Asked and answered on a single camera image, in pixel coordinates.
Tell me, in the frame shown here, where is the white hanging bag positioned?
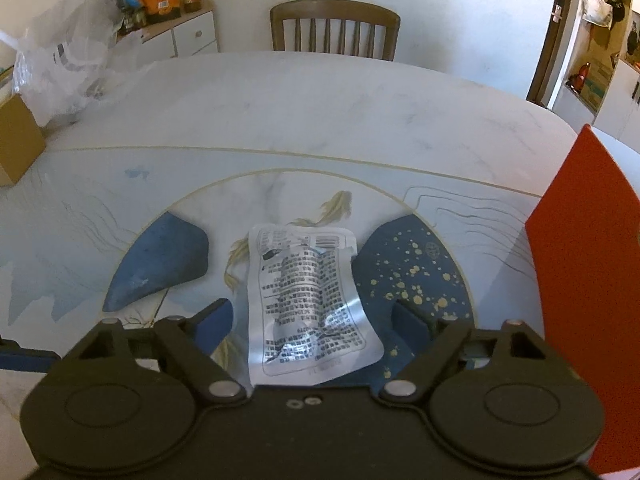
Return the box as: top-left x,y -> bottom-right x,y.
582,0 -> 616,28

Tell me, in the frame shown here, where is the brown cardboard box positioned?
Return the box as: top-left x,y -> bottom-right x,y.
0,95 -> 47,187

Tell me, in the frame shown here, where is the wooden chair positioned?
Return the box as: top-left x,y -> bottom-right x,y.
270,0 -> 402,62

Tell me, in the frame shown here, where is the printed cardboard carton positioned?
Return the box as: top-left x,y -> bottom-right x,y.
580,62 -> 613,111

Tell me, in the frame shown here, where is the brown wooden door frame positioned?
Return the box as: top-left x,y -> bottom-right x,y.
525,0 -> 578,106

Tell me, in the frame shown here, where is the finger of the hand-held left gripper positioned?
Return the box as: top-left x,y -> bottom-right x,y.
0,337 -> 61,373

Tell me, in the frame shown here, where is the red storage box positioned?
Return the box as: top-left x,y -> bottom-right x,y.
525,124 -> 640,476

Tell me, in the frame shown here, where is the white marble desktop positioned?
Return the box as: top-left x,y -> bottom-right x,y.
0,50 -> 596,466

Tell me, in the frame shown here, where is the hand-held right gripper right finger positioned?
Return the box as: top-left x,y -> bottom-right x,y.
378,300 -> 571,403

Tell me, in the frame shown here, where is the silver foil packet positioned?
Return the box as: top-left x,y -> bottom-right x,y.
247,224 -> 385,388

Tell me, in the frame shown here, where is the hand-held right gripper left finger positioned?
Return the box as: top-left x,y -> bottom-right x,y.
62,299 -> 248,403

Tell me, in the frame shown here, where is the white cabinet with black handles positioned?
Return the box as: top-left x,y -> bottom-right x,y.
592,57 -> 640,153

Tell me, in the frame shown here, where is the crumpled clear plastic bag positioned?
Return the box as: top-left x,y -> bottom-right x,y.
12,0 -> 151,126

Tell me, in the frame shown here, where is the white sideboard cabinet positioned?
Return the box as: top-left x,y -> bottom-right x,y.
117,0 -> 221,58

